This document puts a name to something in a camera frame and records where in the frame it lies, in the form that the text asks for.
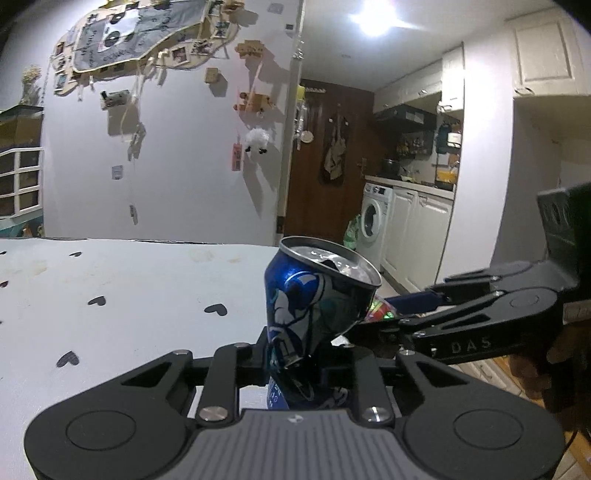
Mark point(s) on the dark brown door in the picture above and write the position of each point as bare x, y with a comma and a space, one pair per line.
323, 210

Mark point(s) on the green plastic bag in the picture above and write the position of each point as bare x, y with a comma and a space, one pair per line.
352, 233

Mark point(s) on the white kitchen cabinets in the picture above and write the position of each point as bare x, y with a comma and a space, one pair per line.
417, 233

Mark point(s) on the wall photo collage banner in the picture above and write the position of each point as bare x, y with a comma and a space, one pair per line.
138, 37

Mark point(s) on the white washing machine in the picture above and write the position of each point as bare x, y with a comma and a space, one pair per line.
374, 220

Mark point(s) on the white drawer shelf unit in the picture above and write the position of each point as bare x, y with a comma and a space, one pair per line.
21, 172

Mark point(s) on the blue beverage can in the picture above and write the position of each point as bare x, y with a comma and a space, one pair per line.
316, 290

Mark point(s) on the bag hanging on door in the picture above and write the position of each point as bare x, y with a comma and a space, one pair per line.
334, 150

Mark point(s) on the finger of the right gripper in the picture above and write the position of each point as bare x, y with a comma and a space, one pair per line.
389, 336
418, 303

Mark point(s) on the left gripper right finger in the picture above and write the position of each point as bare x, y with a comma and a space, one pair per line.
370, 401

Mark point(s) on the white refrigerator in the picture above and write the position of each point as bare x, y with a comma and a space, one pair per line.
290, 120

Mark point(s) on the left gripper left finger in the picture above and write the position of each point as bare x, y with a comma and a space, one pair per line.
222, 376

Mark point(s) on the right hand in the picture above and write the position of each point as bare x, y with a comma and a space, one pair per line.
561, 379

